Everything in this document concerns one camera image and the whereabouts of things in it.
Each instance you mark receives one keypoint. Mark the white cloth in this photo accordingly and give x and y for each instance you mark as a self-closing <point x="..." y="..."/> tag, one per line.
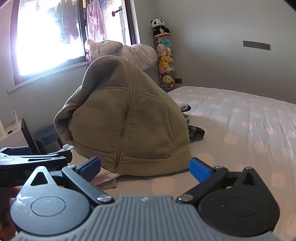
<point x="106" y="179"/>

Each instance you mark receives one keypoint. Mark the panda plush toy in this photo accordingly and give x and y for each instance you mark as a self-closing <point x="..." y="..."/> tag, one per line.
<point x="159" y="26"/>

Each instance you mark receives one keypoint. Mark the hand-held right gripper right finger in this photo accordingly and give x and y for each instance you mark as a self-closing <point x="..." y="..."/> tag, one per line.
<point x="199" y="169"/>

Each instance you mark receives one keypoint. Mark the grey wall switch plate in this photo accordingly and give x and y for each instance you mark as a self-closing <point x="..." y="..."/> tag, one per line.
<point x="256" y="45"/>

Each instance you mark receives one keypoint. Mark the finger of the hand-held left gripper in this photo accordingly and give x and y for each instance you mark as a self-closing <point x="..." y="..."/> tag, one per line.
<point x="20" y="150"/>
<point x="44" y="157"/>

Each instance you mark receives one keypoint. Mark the clear tube of plush toys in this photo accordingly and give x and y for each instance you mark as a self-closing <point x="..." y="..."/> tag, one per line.
<point x="165" y="62"/>

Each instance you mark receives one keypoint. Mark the person's left hand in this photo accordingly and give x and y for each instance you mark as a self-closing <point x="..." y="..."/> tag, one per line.
<point x="14" y="191"/>

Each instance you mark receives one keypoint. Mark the white cabinet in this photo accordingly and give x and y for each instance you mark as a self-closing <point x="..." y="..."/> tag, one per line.
<point x="13" y="136"/>

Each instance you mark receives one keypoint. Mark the pink quilt bundle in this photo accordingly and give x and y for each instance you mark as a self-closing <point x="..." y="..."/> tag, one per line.
<point x="138" y="54"/>

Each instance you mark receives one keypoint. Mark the red wall knob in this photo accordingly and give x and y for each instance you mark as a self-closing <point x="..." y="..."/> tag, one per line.
<point x="113" y="13"/>

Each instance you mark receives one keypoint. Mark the dark blue stool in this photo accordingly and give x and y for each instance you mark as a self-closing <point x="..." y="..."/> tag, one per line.
<point x="47" y="136"/>

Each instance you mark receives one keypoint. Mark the small white device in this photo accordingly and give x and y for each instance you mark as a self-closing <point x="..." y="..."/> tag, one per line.
<point x="14" y="115"/>

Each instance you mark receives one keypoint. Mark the olive fleece hoodie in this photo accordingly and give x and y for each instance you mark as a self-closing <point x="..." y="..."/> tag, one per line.
<point x="129" y="120"/>

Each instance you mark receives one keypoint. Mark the dark wall outlet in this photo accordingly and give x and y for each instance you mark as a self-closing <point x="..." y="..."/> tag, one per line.
<point x="179" y="80"/>

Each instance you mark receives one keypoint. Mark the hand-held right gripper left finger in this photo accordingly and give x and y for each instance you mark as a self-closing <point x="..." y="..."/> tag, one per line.
<point x="89" y="167"/>

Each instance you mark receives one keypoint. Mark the dark hanging clothes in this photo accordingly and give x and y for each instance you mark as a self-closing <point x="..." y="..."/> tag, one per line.
<point x="67" y="20"/>

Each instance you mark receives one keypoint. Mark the window frame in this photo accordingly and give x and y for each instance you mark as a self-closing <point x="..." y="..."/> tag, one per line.
<point x="130" y="23"/>

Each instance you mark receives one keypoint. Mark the purple hanging garment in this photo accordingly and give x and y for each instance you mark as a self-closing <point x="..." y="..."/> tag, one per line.
<point x="96" y="18"/>

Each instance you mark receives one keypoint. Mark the dark patterned cloth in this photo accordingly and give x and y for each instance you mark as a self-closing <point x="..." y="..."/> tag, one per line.
<point x="196" y="134"/>

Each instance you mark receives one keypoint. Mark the white and navy garment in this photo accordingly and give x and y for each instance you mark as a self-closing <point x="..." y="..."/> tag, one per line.
<point x="185" y="109"/>

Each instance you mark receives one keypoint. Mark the polka dot bed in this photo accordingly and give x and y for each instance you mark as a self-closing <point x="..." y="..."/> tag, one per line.
<point x="231" y="120"/>

